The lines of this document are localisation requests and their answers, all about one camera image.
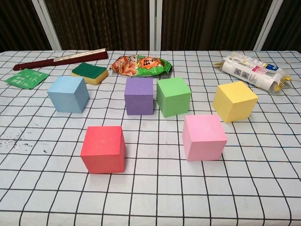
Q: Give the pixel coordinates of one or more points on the purple foam cube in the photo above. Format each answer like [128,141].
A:
[138,99]

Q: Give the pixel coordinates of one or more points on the green foam cube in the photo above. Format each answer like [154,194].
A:
[171,99]

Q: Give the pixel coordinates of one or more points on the red foam cube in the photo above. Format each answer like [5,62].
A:
[101,150]

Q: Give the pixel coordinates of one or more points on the light blue foam cube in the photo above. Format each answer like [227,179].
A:
[65,96]

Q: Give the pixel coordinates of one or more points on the orange green snack bag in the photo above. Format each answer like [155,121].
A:
[141,66]

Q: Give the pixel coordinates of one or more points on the pink foam cube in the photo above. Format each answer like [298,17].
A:
[202,139]

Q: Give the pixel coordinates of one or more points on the green and yellow sponge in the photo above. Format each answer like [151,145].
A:
[88,69]

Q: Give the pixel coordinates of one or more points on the yellow foam cube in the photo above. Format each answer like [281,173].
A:
[232,103]

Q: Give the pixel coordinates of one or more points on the dark red folded fan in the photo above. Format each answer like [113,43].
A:
[70,60]

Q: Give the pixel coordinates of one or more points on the dark brown curtain panel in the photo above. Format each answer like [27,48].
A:
[289,23]
[98,23]
[18,23]
[211,23]

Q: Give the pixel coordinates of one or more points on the white plastic noodle package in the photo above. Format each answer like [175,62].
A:
[247,70]

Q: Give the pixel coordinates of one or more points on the green sachet packet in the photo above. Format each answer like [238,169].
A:
[26,78]

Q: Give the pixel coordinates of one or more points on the white partition post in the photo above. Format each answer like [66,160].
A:
[270,23]
[47,26]
[155,23]

